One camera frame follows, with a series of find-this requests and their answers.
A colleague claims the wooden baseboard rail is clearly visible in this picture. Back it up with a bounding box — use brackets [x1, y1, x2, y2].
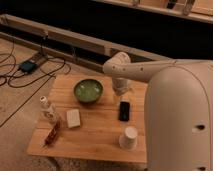
[0, 14, 174, 67]

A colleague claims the black floor cable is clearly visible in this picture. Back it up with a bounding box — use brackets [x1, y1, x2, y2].
[0, 33, 72, 128]

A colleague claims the green ceramic bowl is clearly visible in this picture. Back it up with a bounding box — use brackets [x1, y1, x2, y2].
[73, 79, 103, 103]

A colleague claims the white rectangular block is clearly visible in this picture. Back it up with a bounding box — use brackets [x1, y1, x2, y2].
[66, 109, 81, 128]

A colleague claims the brown snack bar wrapper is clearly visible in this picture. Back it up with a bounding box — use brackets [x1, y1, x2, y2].
[44, 122, 61, 146]

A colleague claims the small white bottle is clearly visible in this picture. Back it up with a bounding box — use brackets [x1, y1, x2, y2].
[40, 96, 59, 124]

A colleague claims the dark power adapter box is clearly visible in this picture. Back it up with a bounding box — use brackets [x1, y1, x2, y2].
[18, 60, 37, 73]

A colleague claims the white paper cup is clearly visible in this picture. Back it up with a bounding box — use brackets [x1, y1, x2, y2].
[119, 126, 138, 150]

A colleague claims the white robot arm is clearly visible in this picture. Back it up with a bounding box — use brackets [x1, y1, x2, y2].
[103, 52, 213, 171]

